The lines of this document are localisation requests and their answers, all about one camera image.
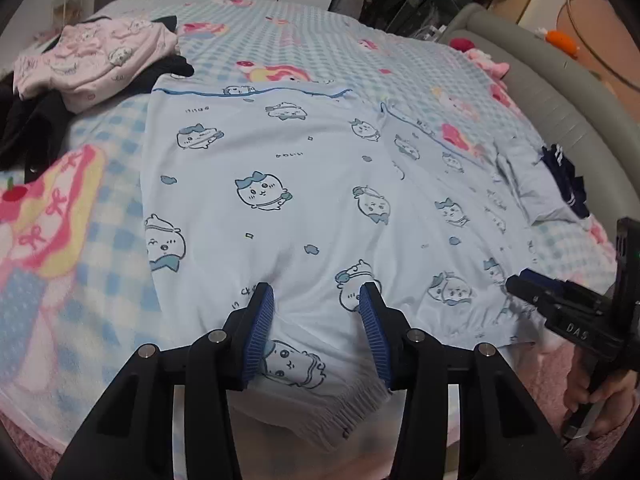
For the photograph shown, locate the folded light blue garment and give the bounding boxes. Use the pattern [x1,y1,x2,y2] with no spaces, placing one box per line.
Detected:
[497,141,582,224]

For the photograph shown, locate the pink cartoon pajama garment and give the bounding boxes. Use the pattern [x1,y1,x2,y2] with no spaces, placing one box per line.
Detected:
[13,18,178,114]

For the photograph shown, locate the grey padded headboard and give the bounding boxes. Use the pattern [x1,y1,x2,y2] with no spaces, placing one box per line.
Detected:
[438,3,639,240]

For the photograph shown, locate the blue checkered cartoon blanket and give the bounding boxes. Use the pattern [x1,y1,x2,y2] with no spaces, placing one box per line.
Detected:
[1,0,615,449]

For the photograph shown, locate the black garment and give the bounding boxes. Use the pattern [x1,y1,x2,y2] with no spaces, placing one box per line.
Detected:
[1,15,194,183]

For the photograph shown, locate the navy striped folded garment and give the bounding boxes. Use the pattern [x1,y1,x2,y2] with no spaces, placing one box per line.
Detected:
[541,144,590,219]

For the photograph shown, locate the person's right hand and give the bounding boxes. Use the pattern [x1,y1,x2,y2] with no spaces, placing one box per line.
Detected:
[563,348,639,440]

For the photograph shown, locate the light blue cartoon pajama pants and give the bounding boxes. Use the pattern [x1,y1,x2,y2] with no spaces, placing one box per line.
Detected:
[141,81,536,450]

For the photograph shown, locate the orange carrot plush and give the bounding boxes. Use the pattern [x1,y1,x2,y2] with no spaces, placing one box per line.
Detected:
[535,27,579,58]

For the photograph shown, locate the pink plush toy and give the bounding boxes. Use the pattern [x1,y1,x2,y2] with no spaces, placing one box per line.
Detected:
[464,48,510,80]

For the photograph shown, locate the red round plush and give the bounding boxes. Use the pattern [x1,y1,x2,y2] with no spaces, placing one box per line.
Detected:
[449,37,475,52]

